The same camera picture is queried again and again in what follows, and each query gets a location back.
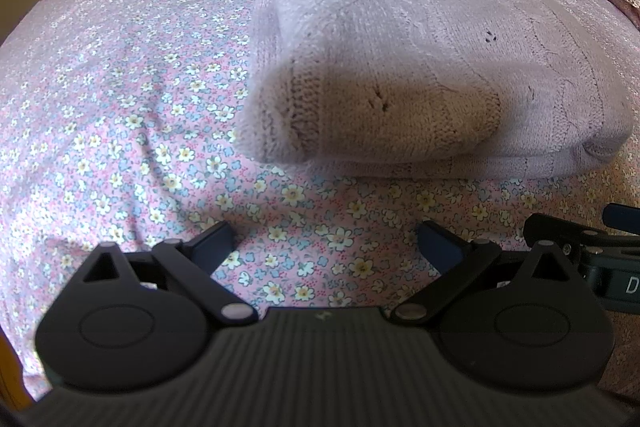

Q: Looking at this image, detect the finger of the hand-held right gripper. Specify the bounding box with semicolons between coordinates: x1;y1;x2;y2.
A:
522;213;640;258
602;203;640;236

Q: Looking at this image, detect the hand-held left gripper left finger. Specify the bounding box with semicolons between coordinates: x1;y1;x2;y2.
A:
81;220;259;327

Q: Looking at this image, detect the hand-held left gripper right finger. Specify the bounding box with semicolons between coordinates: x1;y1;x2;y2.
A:
389;220;574;326

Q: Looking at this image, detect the lilac knitted sweater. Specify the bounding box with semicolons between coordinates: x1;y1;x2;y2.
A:
234;0;637;180

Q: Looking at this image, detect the pink floral bed sheet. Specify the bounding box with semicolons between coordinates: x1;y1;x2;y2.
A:
0;0;640;403

